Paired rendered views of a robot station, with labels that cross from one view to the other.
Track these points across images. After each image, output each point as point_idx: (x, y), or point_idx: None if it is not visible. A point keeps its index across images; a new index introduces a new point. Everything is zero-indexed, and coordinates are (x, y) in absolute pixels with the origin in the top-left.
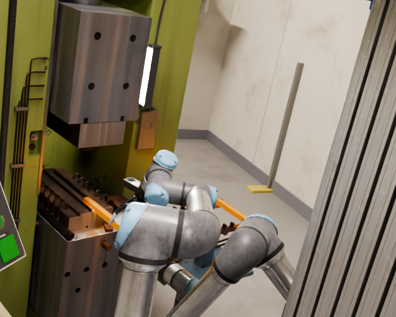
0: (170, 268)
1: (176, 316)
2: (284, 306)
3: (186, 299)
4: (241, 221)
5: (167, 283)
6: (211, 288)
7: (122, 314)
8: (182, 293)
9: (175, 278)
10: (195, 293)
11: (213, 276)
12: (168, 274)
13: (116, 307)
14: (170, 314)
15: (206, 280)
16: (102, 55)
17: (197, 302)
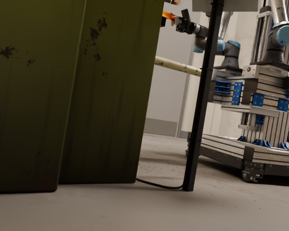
0: (196, 23)
1: (223, 34)
2: (267, 6)
3: (224, 25)
4: None
5: (197, 30)
6: (230, 18)
7: (284, 1)
8: (206, 31)
9: (201, 26)
10: (227, 21)
11: (230, 13)
12: (198, 25)
13: (281, 0)
14: (220, 34)
15: (228, 15)
16: None
17: (227, 25)
